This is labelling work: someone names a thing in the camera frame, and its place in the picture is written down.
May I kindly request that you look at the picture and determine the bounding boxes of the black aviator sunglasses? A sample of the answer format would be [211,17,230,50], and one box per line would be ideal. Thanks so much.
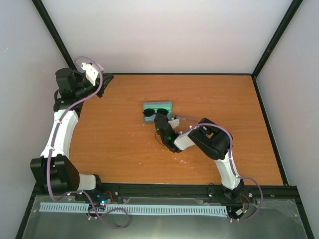
[143,108,169,118]

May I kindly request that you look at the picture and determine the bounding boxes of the grey-green glasses case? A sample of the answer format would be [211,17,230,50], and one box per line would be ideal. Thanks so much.
[143,101,172,122]

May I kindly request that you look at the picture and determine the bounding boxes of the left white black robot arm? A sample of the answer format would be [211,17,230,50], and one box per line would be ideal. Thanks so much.
[30,63,114,201]

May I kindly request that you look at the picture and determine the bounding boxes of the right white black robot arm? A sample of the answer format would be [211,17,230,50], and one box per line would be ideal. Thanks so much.
[154,114,244,202]

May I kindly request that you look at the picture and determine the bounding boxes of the clear acrylic cover plate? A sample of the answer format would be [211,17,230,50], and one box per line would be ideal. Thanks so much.
[22,196,307,239]

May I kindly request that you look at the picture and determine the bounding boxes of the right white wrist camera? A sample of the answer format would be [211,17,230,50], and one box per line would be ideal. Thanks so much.
[168,115,180,129]

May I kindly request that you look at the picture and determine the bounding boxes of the left black frame post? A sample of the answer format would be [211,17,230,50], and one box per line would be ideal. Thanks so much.
[31,0,77,70]

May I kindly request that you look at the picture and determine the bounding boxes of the black frame post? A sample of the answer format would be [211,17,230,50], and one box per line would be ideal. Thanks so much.
[31,0,77,70]
[251,0,303,80]

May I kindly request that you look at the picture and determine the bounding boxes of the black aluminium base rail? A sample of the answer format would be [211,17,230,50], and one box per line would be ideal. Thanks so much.
[32,182,297,201]

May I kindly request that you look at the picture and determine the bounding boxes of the light blue slotted cable duct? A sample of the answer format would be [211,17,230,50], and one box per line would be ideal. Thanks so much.
[39,202,227,217]

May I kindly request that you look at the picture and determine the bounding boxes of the right black frame post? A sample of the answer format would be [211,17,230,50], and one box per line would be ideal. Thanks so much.
[251,0,303,80]

